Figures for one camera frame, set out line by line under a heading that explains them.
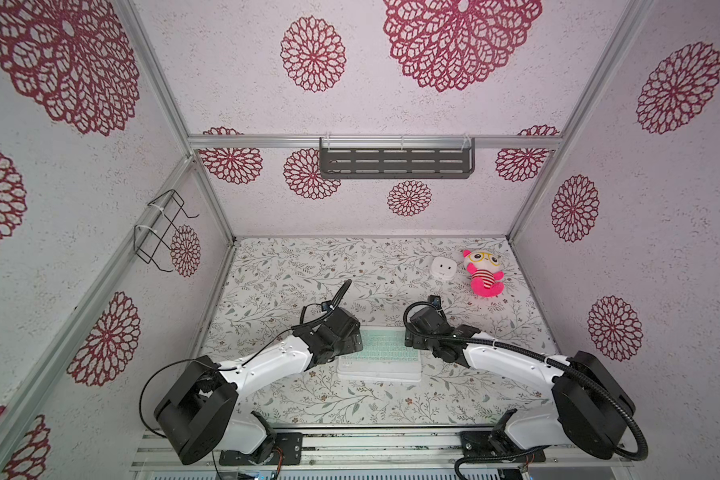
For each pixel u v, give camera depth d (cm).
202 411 42
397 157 95
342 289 74
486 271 103
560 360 47
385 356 88
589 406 42
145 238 72
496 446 66
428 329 67
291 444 74
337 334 65
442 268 106
